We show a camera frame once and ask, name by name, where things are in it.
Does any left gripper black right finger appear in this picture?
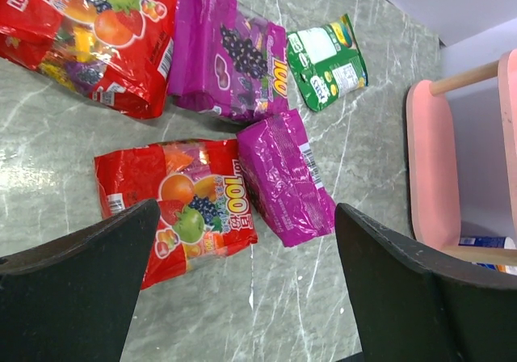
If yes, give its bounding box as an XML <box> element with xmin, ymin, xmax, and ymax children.
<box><xmin>335</xmin><ymin>204</ymin><xmax>516</xmax><ymax>361</ymax></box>

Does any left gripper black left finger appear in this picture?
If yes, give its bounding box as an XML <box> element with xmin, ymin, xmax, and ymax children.
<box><xmin>1</xmin><ymin>200</ymin><xmax>160</xmax><ymax>361</ymax></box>

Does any green candy bag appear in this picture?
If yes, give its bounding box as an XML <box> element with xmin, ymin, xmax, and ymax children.
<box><xmin>287</xmin><ymin>14</ymin><xmax>368</xmax><ymax>112</ymax></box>

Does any pink three-tier shelf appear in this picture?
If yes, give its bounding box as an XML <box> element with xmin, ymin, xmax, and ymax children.
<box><xmin>406</xmin><ymin>51</ymin><xmax>516</xmax><ymax>274</ymax></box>

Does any red candy bag lower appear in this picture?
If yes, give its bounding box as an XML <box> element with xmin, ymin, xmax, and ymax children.
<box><xmin>94</xmin><ymin>139</ymin><xmax>258</xmax><ymax>288</ymax></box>

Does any red candy bag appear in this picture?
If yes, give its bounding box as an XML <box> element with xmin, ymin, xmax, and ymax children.
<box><xmin>1</xmin><ymin>0</ymin><xmax>177</xmax><ymax>120</ymax></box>
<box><xmin>94</xmin><ymin>139</ymin><xmax>258</xmax><ymax>288</ymax></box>

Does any purple candy bag lower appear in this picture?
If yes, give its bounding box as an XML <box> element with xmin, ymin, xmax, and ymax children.
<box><xmin>237</xmin><ymin>109</ymin><xmax>336</xmax><ymax>247</ymax></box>

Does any purple candy bag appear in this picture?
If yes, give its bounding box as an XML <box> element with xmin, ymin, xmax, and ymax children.
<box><xmin>168</xmin><ymin>0</ymin><xmax>288</xmax><ymax>124</ymax></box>
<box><xmin>237</xmin><ymin>109</ymin><xmax>336</xmax><ymax>247</ymax></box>

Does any red candy bag upper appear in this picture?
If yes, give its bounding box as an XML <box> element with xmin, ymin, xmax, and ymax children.
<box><xmin>1</xmin><ymin>0</ymin><xmax>177</xmax><ymax>120</ymax></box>

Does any purple candy bag upper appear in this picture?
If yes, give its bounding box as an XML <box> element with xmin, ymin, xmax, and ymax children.
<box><xmin>168</xmin><ymin>0</ymin><xmax>288</xmax><ymax>124</ymax></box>

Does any toilet paper roll blue wrapper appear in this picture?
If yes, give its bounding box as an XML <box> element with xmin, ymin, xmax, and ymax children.
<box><xmin>458</xmin><ymin>235</ymin><xmax>517</xmax><ymax>276</ymax></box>

